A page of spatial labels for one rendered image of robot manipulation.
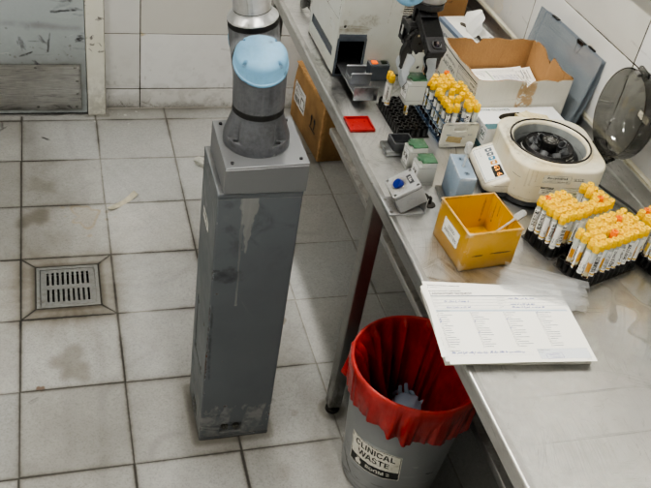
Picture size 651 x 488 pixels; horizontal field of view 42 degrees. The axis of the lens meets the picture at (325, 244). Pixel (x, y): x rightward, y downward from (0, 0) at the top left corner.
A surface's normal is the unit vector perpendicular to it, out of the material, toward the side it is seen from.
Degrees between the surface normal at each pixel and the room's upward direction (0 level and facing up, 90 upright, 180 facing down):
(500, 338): 0
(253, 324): 90
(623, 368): 0
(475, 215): 90
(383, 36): 90
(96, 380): 0
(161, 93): 90
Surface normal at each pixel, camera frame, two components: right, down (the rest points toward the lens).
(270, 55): 0.12, -0.66
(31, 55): 0.25, 0.63
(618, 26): -0.96, 0.06
